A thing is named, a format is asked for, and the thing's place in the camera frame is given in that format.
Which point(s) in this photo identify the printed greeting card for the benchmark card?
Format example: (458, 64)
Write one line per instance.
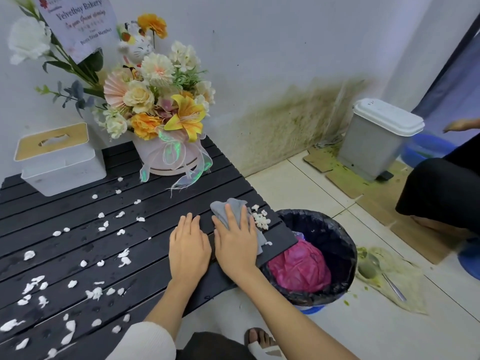
(77, 26)

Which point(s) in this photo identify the person's white sleeve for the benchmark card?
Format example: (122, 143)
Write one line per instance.
(144, 343)

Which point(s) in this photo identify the black bin bag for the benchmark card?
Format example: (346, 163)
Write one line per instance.
(326, 228)

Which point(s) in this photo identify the metal spoon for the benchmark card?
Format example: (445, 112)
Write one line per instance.
(375, 264)

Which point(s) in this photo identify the person's right middle finger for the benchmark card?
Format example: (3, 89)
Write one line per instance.
(245, 219)

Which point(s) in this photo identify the white tissue box wooden lid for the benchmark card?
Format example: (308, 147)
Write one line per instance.
(62, 168)

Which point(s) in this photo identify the artificial flower bouquet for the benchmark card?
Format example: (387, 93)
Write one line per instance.
(150, 97)

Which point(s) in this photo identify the iridescent ribbon bow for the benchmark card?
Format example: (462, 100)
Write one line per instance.
(173, 153)

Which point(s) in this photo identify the grey pedal bin white lid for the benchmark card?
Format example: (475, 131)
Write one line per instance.
(369, 146)

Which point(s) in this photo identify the small heap of white crumbs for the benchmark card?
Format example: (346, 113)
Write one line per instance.
(261, 220)

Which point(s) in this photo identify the person's left fingers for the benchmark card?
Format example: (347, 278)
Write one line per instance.
(187, 224)

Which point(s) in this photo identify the white lucky cat figurine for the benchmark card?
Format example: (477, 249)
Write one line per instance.
(137, 46)

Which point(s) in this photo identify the person's dark trousers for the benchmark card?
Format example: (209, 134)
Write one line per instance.
(210, 348)

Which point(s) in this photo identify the brown cardboard sheet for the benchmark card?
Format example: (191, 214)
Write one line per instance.
(431, 239)
(350, 179)
(380, 208)
(320, 159)

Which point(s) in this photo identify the white artificial flower with stems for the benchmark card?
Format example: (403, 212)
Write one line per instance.
(28, 39)

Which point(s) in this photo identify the scattered white scraps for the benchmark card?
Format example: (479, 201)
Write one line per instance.
(93, 294)

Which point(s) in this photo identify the person's right forearm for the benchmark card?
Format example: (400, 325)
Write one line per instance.
(285, 318)

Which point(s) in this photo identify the person's left hand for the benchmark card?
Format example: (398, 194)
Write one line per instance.
(189, 253)

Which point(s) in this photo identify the blue waste bin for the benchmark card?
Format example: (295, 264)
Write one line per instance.
(312, 309)

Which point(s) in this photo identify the pink plastic bag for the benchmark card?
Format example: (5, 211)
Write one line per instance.
(300, 266)

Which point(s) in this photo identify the blue plastic stool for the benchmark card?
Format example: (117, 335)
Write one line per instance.
(472, 258)

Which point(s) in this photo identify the person's foot in sandal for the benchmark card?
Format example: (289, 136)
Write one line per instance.
(262, 343)

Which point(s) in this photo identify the person's left forearm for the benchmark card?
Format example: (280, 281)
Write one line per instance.
(176, 307)

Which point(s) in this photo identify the grey cleaning cloth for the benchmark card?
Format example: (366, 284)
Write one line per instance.
(225, 209)

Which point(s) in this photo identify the blue plastic basin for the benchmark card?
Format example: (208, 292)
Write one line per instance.
(425, 146)

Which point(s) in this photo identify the person's right hand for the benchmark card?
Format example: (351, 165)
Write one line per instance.
(234, 251)

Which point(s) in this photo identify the round pink flower box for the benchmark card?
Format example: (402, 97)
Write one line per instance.
(153, 157)

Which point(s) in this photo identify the person's right thumb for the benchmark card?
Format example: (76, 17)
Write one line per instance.
(218, 226)

